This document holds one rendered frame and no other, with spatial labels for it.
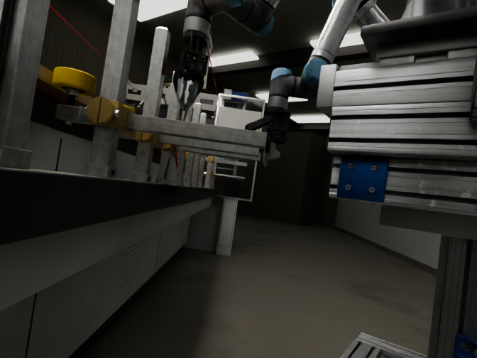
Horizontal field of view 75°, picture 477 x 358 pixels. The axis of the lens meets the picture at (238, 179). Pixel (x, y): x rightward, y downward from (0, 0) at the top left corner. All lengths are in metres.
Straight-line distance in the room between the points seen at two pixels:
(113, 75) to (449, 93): 0.60
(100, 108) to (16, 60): 0.23
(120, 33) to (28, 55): 0.29
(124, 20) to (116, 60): 0.08
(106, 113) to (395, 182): 0.55
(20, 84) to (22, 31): 0.06
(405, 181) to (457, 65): 0.21
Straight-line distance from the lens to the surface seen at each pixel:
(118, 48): 0.69
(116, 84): 0.66
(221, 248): 3.46
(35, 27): 0.45
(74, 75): 0.73
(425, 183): 0.65
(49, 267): 0.57
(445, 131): 0.62
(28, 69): 0.44
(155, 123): 0.67
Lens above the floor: 0.71
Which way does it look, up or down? 2 degrees up
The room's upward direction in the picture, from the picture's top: 8 degrees clockwise
